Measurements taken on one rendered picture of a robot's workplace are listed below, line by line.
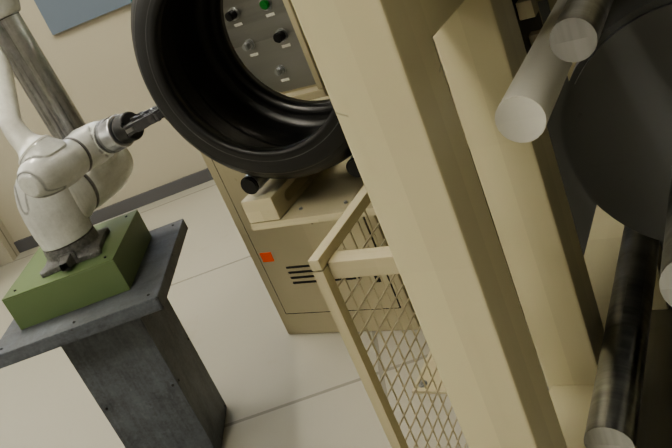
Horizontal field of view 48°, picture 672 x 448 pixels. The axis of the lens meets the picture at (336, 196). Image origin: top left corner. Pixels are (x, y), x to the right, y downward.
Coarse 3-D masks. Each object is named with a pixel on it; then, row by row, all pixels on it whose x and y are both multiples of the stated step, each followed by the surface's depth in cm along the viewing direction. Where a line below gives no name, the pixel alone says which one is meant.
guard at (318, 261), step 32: (352, 224) 112; (320, 256) 103; (320, 288) 105; (384, 288) 120; (352, 320) 108; (384, 320) 117; (352, 352) 109; (384, 416) 114; (416, 416) 123; (448, 416) 133
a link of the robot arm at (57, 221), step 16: (16, 192) 206; (64, 192) 207; (80, 192) 212; (32, 208) 204; (48, 208) 204; (64, 208) 207; (80, 208) 211; (32, 224) 206; (48, 224) 206; (64, 224) 207; (80, 224) 211; (48, 240) 208; (64, 240) 208
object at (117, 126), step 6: (120, 114) 187; (126, 114) 186; (132, 114) 188; (114, 120) 186; (120, 120) 185; (126, 120) 186; (114, 126) 186; (120, 126) 184; (114, 132) 186; (120, 132) 185; (138, 132) 188; (120, 138) 186; (126, 138) 186; (132, 138) 186; (138, 138) 188
